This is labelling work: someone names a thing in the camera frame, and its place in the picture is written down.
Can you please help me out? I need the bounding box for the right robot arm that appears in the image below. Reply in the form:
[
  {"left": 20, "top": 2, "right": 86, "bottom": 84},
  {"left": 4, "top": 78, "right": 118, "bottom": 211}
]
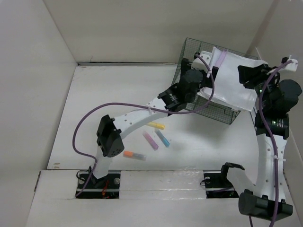
[{"left": 219, "top": 57, "right": 302, "bottom": 226}]

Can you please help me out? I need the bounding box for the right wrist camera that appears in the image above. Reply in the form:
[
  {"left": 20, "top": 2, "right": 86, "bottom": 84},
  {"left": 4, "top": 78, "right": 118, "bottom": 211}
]
[{"left": 281, "top": 55, "right": 298, "bottom": 72}]

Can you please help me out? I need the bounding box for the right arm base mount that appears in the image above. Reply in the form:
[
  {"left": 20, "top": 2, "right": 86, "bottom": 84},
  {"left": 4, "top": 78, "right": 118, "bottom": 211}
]
[{"left": 200, "top": 162, "right": 245, "bottom": 199}]

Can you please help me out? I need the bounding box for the orange grey highlighter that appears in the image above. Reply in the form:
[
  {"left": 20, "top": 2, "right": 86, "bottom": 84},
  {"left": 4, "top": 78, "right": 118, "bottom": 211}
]
[{"left": 123, "top": 151, "right": 146, "bottom": 161}]

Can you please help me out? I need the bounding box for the pink purple highlighter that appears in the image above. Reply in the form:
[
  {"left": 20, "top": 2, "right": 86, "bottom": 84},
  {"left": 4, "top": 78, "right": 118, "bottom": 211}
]
[{"left": 143, "top": 131, "right": 159, "bottom": 150}]

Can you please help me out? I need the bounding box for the green wire mesh organizer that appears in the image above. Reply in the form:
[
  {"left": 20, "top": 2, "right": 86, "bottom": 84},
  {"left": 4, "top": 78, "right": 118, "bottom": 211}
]
[{"left": 170, "top": 37, "right": 258, "bottom": 125}]

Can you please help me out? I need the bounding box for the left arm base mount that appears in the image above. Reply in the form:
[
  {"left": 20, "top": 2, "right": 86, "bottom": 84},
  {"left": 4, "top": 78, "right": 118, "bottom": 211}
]
[{"left": 75, "top": 167, "right": 121, "bottom": 199}]

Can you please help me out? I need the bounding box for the blue highlighter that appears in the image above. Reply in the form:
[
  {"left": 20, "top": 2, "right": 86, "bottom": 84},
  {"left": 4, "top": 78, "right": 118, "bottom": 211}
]
[{"left": 155, "top": 129, "right": 170, "bottom": 148}]

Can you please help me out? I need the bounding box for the yellow highlighter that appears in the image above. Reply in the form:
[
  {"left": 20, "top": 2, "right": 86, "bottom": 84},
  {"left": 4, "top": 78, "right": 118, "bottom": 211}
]
[{"left": 146, "top": 122, "right": 165, "bottom": 130}]

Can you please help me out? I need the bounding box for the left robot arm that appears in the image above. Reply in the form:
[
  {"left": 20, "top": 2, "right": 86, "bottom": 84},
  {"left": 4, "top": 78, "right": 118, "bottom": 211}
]
[{"left": 89, "top": 66, "right": 218, "bottom": 188}]

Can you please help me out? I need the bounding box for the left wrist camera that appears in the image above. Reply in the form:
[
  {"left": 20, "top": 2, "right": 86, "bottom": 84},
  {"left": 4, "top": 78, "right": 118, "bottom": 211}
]
[{"left": 192, "top": 51, "right": 213, "bottom": 71}]

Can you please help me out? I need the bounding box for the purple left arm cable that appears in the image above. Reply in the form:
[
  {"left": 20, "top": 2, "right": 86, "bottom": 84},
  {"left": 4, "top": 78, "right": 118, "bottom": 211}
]
[{"left": 72, "top": 54, "right": 216, "bottom": 197}]

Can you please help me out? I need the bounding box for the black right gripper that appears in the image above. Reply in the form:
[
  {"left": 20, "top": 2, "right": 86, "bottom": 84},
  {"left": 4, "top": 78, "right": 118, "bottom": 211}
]
[{"left": 240, "top": 63, "right": 282, "bottom": 110}]

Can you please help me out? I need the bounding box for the clear purple zipper pouch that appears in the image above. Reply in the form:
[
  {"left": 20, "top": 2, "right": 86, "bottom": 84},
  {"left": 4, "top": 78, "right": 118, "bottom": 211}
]
[{"left": 211, "top": 52, "right": 267, "bottom": 111}]

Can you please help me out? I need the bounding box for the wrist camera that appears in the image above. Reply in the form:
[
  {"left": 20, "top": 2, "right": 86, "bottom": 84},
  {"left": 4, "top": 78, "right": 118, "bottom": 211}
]
[
  {"left": 281, "top": 55, "right": 298, "bottom": 72},
  {"left": 192, "top": 51, "right": 213, "bottom": 71}
]

